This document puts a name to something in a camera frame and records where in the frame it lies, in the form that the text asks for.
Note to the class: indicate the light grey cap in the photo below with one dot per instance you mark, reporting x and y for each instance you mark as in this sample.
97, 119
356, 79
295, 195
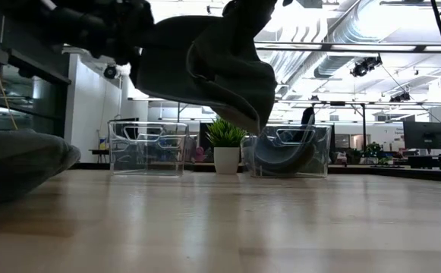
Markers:
205, 68

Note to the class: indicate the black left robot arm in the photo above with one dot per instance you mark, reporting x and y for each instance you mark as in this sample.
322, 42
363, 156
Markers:
53, 19

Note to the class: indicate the black framed glass partition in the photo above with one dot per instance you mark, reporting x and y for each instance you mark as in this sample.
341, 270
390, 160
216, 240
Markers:
34, 98

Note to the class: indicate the clear plastic bin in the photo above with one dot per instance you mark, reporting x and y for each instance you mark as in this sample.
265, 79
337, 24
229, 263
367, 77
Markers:
322, 167
148, 167

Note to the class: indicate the pink background object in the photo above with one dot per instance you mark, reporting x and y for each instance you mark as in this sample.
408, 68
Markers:
199, 154

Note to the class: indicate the small green potted plant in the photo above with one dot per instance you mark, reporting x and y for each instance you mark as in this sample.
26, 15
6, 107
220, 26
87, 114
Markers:
226, 159

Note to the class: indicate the green background plant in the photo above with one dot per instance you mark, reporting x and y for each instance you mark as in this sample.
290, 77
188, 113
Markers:
373, 149

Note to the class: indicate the black computer monitor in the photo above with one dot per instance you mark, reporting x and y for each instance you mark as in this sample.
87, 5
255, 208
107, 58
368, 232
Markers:
425, 134

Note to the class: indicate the black background desk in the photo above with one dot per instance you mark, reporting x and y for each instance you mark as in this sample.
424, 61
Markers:
425, 162

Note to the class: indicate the black round ceiling camera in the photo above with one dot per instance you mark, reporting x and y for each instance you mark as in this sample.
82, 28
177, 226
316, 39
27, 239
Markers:
110, 71

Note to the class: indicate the black overhead light rail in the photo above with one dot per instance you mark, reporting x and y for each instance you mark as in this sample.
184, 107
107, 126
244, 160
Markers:
419, 48

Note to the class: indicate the black metal table frame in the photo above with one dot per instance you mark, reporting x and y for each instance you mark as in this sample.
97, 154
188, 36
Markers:
394, 173

